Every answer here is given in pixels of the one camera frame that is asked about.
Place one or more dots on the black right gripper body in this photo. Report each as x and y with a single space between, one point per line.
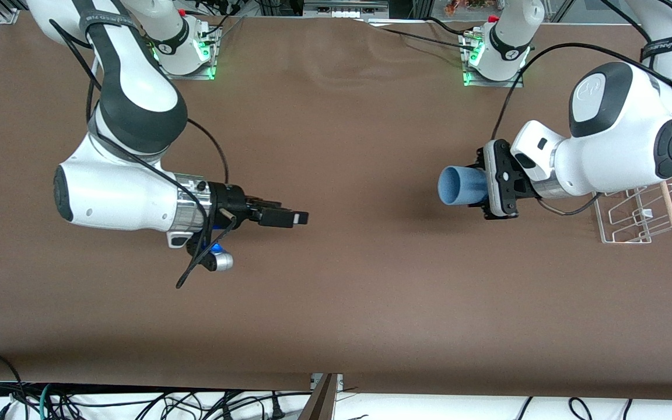
224 200

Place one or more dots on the blue plastic cup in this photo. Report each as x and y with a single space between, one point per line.
458 185

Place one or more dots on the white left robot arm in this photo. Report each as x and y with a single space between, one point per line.
616 134

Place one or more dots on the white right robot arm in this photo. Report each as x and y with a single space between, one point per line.
126 192

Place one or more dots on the wooden rack dowel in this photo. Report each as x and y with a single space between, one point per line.
670 207

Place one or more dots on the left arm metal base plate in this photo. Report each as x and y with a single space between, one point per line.
514 83

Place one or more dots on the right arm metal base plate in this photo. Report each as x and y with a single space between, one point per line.
210 64

